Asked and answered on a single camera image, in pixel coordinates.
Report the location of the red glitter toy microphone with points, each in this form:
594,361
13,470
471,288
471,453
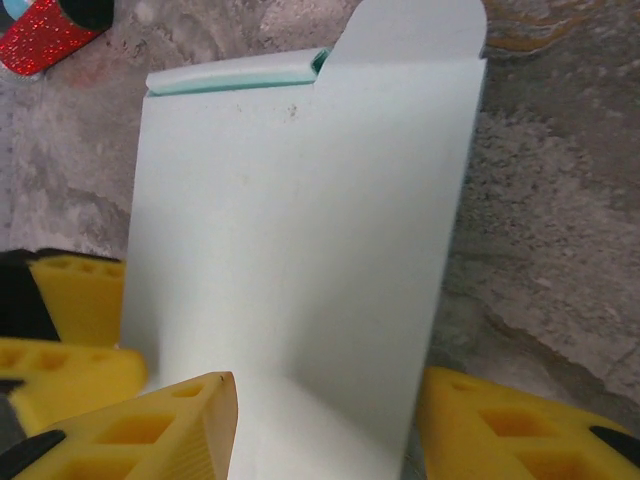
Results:
45,40

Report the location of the teal and white paper box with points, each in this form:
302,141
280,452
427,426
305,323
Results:
300,250

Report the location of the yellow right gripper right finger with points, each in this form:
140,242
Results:
450,430

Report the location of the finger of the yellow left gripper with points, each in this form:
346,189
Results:
75,385
90,310

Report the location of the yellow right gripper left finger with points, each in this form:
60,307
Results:
200,425

